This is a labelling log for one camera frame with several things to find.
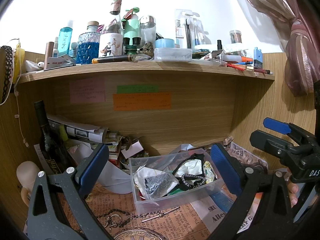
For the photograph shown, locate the white carton with red print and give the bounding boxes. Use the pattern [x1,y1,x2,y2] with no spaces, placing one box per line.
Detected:
[46,54,77,70]

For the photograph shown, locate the clear jar of sticks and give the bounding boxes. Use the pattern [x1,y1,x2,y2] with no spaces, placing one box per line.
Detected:
[229,30,243,55]

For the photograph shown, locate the clear liquor bottle with label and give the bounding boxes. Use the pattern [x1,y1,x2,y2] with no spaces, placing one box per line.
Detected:
[99,0,124,58]

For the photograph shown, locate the wooden shelf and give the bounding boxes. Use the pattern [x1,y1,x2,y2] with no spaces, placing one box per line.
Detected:
[16,60,275,155]

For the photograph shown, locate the clear blister pack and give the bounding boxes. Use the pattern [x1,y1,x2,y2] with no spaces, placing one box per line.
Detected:
[175,9,208,49]

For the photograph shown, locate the brown fountain pen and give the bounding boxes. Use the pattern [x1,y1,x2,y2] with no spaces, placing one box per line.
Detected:
[92,55,137,64]

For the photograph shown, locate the pocket watch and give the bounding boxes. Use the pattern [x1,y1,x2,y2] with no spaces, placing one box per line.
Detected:
[112,227,170,240]

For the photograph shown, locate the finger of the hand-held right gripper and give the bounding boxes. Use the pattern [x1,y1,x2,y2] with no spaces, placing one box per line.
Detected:
[249,129,310,171]
[263,117,314,147]

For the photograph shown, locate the stack of papers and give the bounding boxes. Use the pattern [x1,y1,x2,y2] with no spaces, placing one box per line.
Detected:
[46,114,123,160]

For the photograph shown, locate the light blue tape roll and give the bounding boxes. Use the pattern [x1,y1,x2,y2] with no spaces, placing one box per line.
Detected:
[155,38,175,48]

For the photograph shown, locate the clear lidded container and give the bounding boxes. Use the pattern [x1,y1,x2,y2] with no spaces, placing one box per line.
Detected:
[154,47,193,62]

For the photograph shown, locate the clear plastic box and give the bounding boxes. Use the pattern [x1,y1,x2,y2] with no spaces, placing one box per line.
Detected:
[129,148,225,215]

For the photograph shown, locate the person's right hand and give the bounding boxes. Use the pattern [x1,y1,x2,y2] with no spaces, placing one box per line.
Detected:
[287,183,299,207]

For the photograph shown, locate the white face mask black straps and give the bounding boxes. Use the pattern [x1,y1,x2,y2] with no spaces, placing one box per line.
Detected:
[172,154,204,178]

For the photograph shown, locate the pink sticky note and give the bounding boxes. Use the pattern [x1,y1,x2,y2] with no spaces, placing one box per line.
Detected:
[69,78,106,103]

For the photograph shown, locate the thin white cord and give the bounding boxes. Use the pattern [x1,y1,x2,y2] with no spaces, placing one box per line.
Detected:
[14,82,29,147]

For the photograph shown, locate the black lace band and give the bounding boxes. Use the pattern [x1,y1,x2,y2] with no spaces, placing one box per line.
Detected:
[0,45,14,105]

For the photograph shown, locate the small white paper box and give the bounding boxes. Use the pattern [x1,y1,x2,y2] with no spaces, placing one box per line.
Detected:
[121,140,144,158]

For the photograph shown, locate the yellow ribbon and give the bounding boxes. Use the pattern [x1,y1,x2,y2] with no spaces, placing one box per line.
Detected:
[12,39,25,83]

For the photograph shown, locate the glass bottle with blue beads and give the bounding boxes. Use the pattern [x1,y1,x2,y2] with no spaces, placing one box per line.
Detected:
[76,21,102,64]

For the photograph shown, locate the brown tube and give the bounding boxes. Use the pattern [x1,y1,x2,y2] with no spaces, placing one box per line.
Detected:
[44,42,55,70]

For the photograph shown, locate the blue cloth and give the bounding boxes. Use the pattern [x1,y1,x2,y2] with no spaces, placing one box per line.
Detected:
[209,190,237,213]

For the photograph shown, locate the floral cloth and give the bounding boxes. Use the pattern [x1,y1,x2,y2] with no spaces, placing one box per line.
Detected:
[203,160,217,183]

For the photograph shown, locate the yellow highlighter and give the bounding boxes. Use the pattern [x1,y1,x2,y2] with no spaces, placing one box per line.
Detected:
[59,124,69,142]

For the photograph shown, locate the metal chain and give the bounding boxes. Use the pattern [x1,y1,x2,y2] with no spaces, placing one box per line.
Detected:
[96,208,143,228]

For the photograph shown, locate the white paper sheet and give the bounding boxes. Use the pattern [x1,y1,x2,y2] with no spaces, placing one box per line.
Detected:
[72,142,132,194]

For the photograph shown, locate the black beaded bracelet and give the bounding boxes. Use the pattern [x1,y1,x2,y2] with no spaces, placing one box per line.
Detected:
[180,173,207,188]

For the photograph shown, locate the mint green pump bottle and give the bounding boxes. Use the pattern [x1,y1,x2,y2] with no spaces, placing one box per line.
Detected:
[124,6,140,45]

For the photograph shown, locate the clear bottle with steel cap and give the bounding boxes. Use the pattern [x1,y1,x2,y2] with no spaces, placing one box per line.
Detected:
[139,15,157,47]

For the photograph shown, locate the small white spray bottle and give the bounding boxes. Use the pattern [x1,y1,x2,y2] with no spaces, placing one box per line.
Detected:
[52,37,60,58]

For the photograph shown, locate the small bowl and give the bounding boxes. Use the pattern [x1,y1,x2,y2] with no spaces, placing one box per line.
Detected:
[119,156,133,172]

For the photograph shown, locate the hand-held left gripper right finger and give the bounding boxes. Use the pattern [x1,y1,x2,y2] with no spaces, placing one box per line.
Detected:
[210,144,295,240]

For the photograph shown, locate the pink striped curtain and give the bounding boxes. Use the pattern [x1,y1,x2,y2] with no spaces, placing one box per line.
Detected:
[229,0,320,97]

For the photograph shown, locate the blue plastic block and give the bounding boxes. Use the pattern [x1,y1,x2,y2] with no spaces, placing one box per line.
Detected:
[253,47,263,69]

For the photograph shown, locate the metal key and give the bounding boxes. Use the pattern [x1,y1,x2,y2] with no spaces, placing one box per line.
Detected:
[141,206,180,222]

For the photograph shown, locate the teal liquid bottle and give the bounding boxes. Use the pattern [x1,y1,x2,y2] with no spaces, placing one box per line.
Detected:
[59,20,75,58]

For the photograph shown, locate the dark wine bottle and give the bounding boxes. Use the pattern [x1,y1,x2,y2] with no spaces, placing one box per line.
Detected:
[34,100,72,175]

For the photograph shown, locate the orange sticky note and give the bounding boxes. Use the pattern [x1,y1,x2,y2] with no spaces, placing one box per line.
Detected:
[112,92,172,111]

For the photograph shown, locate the red pens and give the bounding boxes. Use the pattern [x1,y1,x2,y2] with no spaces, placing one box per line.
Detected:
[226,62,247,70]

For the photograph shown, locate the green sticky note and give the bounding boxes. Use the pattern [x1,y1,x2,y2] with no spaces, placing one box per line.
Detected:
[117,85,159,93]

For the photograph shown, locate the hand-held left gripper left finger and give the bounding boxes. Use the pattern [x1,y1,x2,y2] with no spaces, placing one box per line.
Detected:
[26,143,112,240]

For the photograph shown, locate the beige figurine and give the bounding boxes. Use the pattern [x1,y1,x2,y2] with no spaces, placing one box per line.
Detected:
[16,161,40,202]

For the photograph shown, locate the small green binoculars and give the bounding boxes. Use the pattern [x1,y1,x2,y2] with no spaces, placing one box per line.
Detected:
[122,37,142,55]

